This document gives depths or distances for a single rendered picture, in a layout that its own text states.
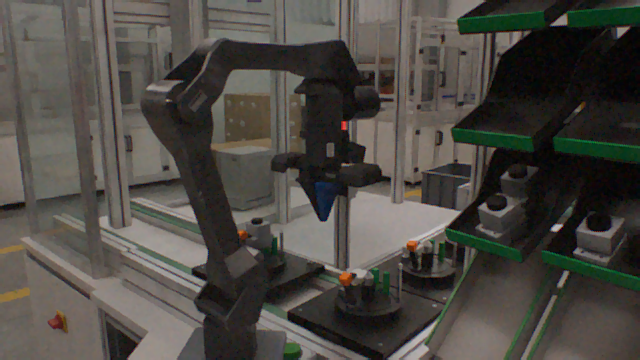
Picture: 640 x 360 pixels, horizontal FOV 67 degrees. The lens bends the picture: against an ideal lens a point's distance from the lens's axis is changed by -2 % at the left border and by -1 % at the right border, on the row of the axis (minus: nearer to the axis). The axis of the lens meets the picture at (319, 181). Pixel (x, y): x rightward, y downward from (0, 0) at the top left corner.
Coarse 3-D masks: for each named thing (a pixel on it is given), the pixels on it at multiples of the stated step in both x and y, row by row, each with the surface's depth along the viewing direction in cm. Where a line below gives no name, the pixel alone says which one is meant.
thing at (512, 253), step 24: (552, 144) 87; (504, 168) 85; (552, 168) 85; (576, 168) 75; (480, 192) 82; (552, 192) 79; (576, 192) 76; (528, 216) 76; (552, 216) 72; (456, 240) 77; (480, 240) 73; (528, 240) 69
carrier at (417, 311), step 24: (336, 288) 111; (360, 288) 107; (384, 288) 103; (288, 312) 100; (312, 312) 100; (336, 312) 100; (360, 312) 96; (384, 312) 96; (408, 312) 100; (432, 312) 100; (360, 336) 91; (384, 336) 91; (408, 336) 91
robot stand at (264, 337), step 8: (200, 328) 76; (192, 336) 74; (200, 336) 74; (256, 336) 74; (264, 336) 74; (272, 336) 74; (280, 336) 74; (192, 344) 72; (200, 344) 72; (264, 344) 72; (272, 344) 72; (280, 344) 72; (184, 352) 70; (192, 352) 70; (200, 352) 70; (256, 352) 70; (264, 352) 70; (272, 352) 70; (280, 352) 70
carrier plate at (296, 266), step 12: (204, 264) 124; (288, 264) 125; (300, 264) 125; (204, 276) 119; (276, 276) 117; (288, 276) 117; (300, 276) 118; (312, 276) 121; (276, 288) 112; (288, 288) 115
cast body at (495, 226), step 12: (492, 204) 71; (504, 204) 70; (516, 204) 71; (480, 216) 73; (492, 216) 71; (504, 216) 70; (516, 216) 71; (480, 228) 73; (492, 228) 72; (504, 228) 71; (516, 228) 72; (492, 240) 72; (504, 240) 71
